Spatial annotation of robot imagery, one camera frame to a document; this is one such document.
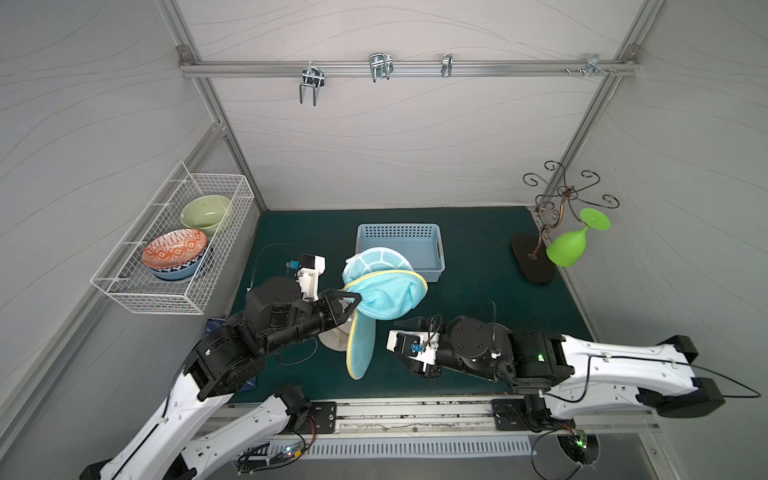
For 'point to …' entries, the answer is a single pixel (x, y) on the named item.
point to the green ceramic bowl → (205, 213)
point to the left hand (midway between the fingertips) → (362, 300)
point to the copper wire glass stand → (530, 254)
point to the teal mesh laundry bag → (389, 288)
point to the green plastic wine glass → (568, 249)
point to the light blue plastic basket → (421, 243)
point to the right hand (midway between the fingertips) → (396, 327)
